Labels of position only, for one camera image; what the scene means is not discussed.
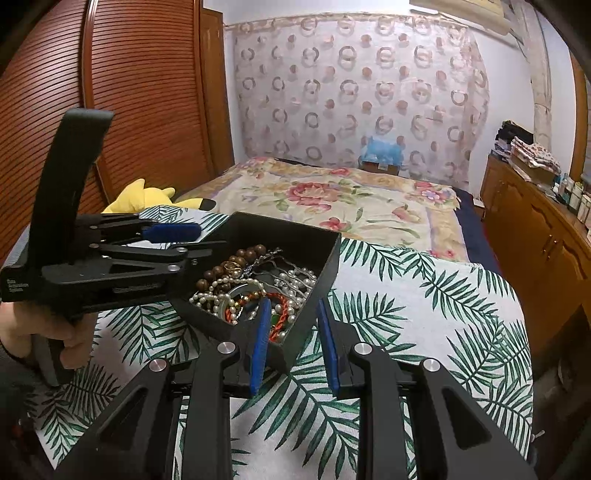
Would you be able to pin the wooden sideboard cabinet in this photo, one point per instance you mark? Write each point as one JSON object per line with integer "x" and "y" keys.
{"x": 542, "y": 251}

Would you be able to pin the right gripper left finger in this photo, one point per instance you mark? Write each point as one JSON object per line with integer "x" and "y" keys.
{"x": 172, "y": 421}

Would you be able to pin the left hand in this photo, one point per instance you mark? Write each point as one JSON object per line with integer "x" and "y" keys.
{"x": 20, "y": 321}

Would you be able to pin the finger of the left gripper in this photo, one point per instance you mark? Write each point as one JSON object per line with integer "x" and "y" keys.
{"x": 152, "y": 275}
{"x": 121, "y": 229}

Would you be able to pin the patterned sheer curtain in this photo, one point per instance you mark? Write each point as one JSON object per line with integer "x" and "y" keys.
{"x": 314, "y": 89}

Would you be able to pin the blue plush toy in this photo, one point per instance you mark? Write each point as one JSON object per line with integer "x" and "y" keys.
{"x": 381, "y": 156}

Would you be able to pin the wooden louvered wardrobe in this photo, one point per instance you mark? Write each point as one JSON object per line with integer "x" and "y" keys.
{"x": 158, "y": 66}

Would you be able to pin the yellow plush toy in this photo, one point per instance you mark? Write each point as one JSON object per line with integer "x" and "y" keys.
{"x": 136, "y": 197}

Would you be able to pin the palm leaf print cloth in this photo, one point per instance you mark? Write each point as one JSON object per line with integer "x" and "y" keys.
{"x": 411, "y": 304}

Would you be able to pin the black jewelry box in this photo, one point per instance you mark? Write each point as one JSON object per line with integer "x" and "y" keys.
{"x": 303, "y": 264}

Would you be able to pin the bottles on sideboard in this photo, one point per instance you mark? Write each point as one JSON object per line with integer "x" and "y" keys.
{"x": 573, "y": 196}

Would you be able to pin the stack of folded clothes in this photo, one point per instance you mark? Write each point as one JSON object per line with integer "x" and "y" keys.
{"x": 514, "y": 141}

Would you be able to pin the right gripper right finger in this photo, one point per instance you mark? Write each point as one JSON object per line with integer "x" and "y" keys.
{"x": 413, "y": 411}

